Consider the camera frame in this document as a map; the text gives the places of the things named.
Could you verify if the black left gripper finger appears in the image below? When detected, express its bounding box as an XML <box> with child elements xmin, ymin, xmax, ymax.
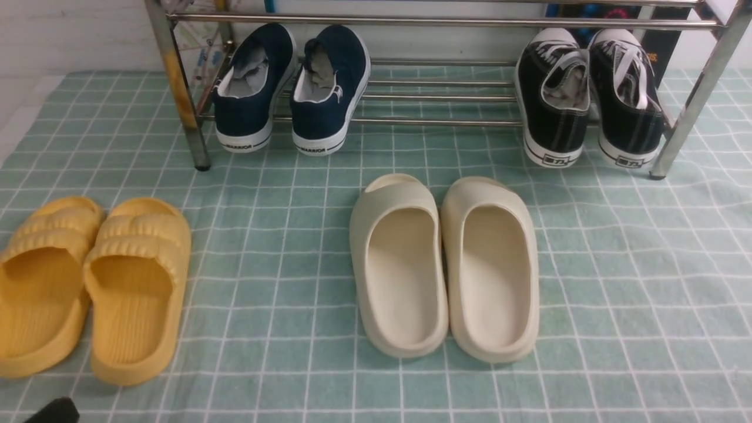
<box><xmin>24</xmin><ymin>397</ymin><xmax>80</xmax><ymax>423</ymax></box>

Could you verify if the navy canvas sneaker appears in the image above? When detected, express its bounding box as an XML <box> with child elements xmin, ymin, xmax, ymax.
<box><xmin>290</xmin><ymin>25</ymin><xmax>371</xmax><ymax>156</ymax></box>
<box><xmin>211</xmin><ymin>22</ymin><xmax>297</xmax><ymax>153</ymax></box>

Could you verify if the dark box behind rack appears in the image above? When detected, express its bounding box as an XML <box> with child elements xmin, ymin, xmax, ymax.
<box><xmin>545</xmin><ymin>3</ymin><xmax>690</xmax><ymax>86</ymax></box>

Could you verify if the chrome metal shoe rack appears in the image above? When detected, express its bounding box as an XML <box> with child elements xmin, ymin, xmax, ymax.
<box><xmin>145</xmin><ymin>1</ymin><xmax>750</xmax><ymax>180</ymax></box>

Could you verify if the left yellow rubber slipper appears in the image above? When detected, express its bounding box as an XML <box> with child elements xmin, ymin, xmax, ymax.
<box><xmin>1</xmin><ymin>196</ymin><xmax>105</xmax><ymax>378</ymax></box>

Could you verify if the yellow rubber slipper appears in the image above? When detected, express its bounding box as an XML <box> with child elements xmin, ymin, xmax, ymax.
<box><xmin>83</xmin><ymin>197</ymin><xmax>192</xmax><ymax>386</ymax></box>
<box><xmin>1</xmin><ymin>196</ymin><xmax>105</xmax><ymax>378</ymax></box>

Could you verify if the right yellow rubber slipper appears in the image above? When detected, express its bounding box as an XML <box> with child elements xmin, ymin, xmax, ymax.
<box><xmin>83</xmin><ymin>197</ymin><xmax>192</xmax><ymax>386</ymax></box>

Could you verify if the left cream foam slipper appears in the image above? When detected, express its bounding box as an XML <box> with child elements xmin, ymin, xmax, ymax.
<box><xmin>349</xmin><ymin>173</ymin><xmax>449</xmax><ymax>358</ymax></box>

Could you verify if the cream foam slipper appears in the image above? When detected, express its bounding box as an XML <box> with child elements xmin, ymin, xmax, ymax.
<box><xmin>349</xmin><ymin>173</ymin><xmax>449</xmax><ymax>358</ymax></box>
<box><xmin>440</xmin><ymin>176</ymin><xmax>540</xmax><ymax>364</ymax></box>

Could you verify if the right cream foam slipper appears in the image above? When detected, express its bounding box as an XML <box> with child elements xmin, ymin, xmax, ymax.
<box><xmin>440</xmin><ymin>176</ymin><xmax>540</xmax><ymax>364</ymax></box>

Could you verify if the left black canvas sneaker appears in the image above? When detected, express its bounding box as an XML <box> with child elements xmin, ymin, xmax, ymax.
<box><xmin>513</xmin><ymin>28</ymin><xmax>592</xmax><ymax>169</ymax></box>

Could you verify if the black canvas sneaker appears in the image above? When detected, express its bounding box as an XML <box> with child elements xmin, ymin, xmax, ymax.
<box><xmin>513</xmin><ymin>28</ymin><xmax>592</xmax><ymax>169</ymax></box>
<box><xmin>588</xmin><ymin>29</ymin><xmax>665</xmax><ymax>169</ymax></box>

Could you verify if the green checkered floor cloth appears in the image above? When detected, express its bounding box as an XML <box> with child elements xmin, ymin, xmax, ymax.
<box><xmin>2</xmin><ymin>70</ymin><xmax>750</xmax><ymax>422</ymax></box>

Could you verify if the right black canvas sneaker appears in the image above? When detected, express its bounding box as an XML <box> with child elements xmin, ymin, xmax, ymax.
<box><xmin>588</xmin><ymin>29</ymin><xmax>665</xmax><ymax>169</ymax></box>

